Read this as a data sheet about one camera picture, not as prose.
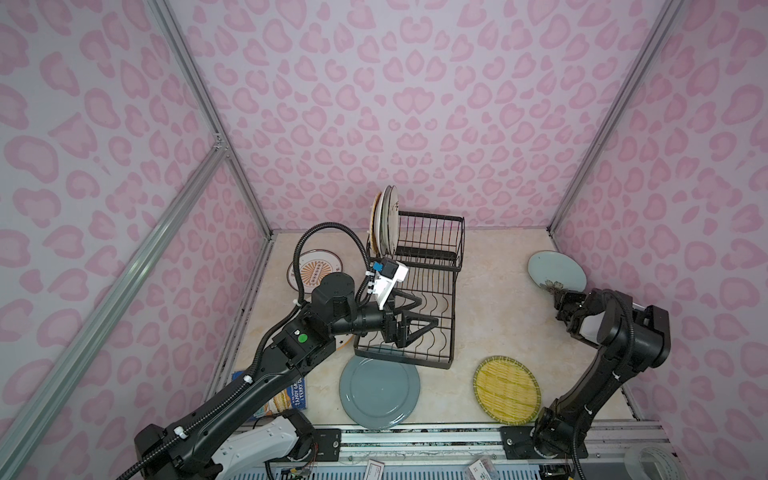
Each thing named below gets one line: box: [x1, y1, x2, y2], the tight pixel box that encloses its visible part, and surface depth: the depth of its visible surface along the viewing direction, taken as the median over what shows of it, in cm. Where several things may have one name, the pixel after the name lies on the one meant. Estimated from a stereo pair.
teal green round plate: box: [339, 355, 421, 431], surface depth 83 cm
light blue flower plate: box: [528, 250, 588, 292], surface depth 109 cm
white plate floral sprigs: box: [388, 185, 400, 256], surface depth 92 cm
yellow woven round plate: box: [473, 355, 541, 426], surface depth 82 cm
